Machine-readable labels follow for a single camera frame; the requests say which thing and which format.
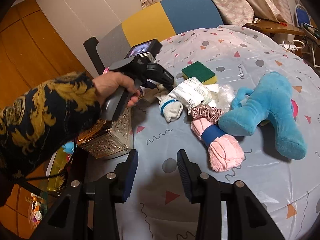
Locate blue folding chair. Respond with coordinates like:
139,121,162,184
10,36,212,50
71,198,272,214
295,4,313,28

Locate wooden side table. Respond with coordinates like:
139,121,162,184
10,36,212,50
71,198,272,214
244,17,313,37

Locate pink satin scrunchie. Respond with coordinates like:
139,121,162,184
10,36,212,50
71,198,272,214
187,105,224,123

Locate pink towel blue band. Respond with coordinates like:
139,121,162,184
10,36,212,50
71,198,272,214
191,117,244,172

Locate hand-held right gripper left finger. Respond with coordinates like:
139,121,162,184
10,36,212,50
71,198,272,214
30,149,139,240

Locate white plastic bag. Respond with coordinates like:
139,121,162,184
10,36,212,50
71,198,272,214
205,83,236,110

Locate person's left hand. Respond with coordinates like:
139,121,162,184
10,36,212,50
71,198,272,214
92,74,141,108

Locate grey yellow blue chair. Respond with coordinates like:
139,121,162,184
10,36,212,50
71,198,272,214
96,0,224,67

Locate silver ornate tissue box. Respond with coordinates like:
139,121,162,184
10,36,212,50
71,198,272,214
77,106,133,159

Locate green yellow sponge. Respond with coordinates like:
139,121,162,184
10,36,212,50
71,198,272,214
181,61,217,85

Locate white socks with paper label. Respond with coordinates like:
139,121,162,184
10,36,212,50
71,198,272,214
159,77,208,123

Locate pink printed curtain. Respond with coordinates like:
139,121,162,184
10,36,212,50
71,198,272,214
127,0,300,27

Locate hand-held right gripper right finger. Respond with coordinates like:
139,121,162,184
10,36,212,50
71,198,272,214
177,149,287,240

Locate large blue plush toy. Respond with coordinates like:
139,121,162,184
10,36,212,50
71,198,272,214
218,71,307,160

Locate black cable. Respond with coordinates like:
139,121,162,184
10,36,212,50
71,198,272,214
14,171,66,182

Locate wooden wardrobe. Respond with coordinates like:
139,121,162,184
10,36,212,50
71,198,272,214
0,0,100,110

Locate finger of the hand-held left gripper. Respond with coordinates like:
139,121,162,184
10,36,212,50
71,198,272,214
146,80,167,97

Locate green handled tool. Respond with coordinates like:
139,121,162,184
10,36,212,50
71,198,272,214
301,22,320,38

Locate gold metal tin box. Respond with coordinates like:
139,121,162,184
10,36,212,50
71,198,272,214
47,140,80,195

